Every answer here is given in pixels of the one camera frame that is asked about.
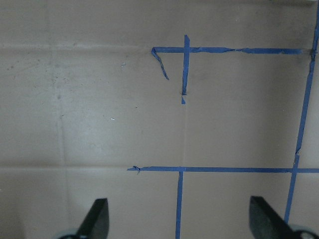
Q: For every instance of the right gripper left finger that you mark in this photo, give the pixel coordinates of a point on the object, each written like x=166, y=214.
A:
x=96, y=222

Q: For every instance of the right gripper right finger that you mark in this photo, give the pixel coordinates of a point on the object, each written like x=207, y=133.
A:
x=265, y=223

